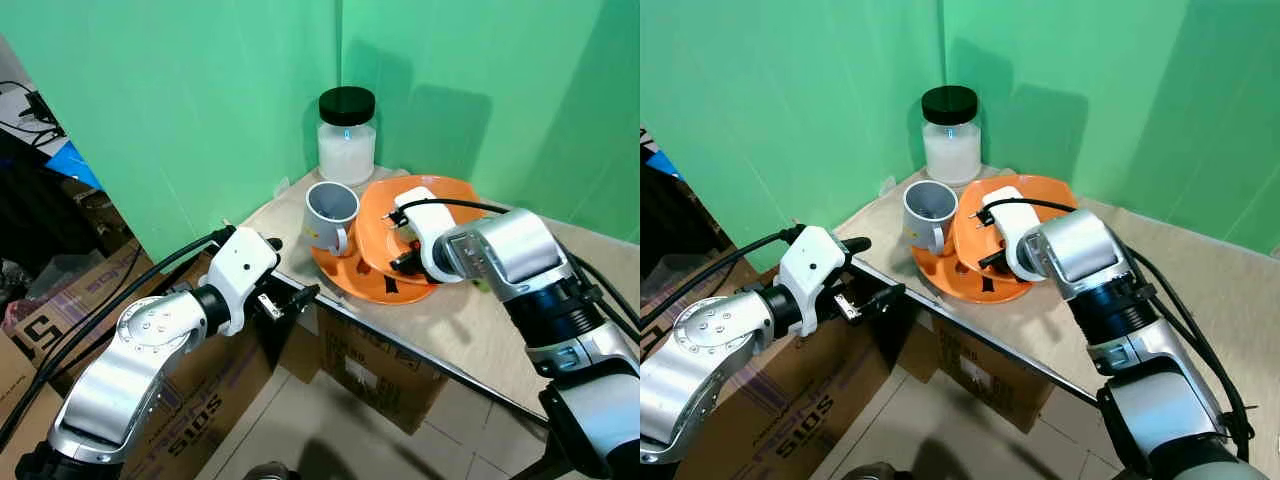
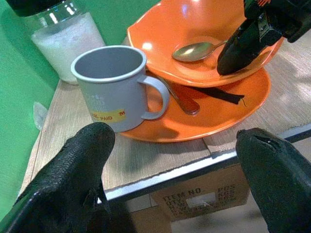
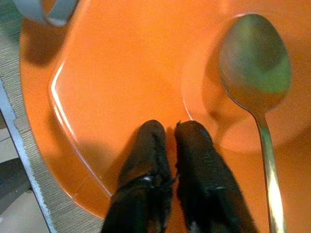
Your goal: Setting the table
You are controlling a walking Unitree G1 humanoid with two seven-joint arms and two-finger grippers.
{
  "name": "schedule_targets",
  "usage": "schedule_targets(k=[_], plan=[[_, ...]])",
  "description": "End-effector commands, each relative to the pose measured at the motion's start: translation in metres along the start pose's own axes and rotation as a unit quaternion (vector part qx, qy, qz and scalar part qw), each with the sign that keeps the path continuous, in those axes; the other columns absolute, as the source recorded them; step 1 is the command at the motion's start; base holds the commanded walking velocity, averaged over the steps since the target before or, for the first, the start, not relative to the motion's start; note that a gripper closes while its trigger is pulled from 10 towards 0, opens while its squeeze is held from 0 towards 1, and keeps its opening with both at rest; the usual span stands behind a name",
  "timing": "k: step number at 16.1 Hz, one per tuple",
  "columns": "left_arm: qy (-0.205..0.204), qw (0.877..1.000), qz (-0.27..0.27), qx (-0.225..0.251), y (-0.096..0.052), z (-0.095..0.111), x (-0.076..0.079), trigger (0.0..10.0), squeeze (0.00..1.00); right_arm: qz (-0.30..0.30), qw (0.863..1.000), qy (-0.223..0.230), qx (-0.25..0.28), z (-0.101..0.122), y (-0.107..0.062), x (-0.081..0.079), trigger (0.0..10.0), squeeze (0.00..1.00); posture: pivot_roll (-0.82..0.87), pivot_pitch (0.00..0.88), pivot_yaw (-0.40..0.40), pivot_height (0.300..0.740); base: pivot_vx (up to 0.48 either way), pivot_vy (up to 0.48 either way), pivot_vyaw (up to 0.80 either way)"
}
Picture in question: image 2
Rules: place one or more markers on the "brown cardboard box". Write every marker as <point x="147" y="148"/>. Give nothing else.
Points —
<point x="218" y="184"/>

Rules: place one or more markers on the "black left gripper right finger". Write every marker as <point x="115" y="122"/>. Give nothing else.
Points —
<point x="279" y="174"/>

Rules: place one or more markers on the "orange plate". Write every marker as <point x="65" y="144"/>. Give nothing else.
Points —
<point x="206" y="116"/>

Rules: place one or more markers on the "silver spoon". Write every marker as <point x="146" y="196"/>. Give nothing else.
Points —
<point x="192" y="52"/>

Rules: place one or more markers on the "white paper scrap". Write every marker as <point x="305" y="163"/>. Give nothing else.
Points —
<point x="40" y="114"/>

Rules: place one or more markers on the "glass jar with black lid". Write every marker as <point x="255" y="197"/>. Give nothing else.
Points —
<point x="68" y="43"/>

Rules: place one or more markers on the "silver cutlery piece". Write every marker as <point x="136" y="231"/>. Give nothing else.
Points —
<point x="187" y="104"/>

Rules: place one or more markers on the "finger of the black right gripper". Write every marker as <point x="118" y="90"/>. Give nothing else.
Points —
<point x="238" y="53"/>

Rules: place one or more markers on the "orange bowl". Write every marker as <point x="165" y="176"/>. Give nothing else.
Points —
<point x="170" y="29"/>

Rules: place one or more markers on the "grey mug with yellow sticker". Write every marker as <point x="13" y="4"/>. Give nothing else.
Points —
<point x="109" y="97"/>

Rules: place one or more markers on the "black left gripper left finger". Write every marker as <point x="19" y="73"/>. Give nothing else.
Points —
<point x="73" y="170"/>

